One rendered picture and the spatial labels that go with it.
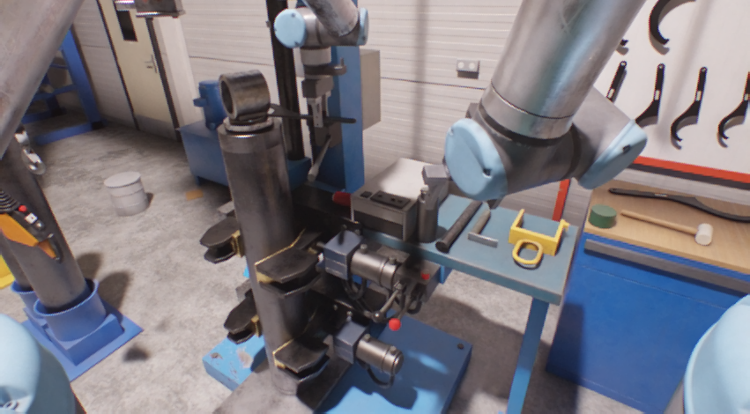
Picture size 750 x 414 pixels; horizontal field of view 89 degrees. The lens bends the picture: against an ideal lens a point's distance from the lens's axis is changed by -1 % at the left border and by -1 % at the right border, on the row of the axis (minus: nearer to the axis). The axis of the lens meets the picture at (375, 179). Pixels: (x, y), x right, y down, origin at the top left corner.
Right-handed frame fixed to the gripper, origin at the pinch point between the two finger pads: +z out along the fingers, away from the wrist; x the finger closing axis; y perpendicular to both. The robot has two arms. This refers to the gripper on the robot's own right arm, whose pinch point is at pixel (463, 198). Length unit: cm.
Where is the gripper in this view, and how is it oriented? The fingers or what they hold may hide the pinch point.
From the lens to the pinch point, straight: 77.8
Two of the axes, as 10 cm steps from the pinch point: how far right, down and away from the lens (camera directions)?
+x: 9.8, 0.1, 2.0
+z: -1.5, 6.4, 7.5
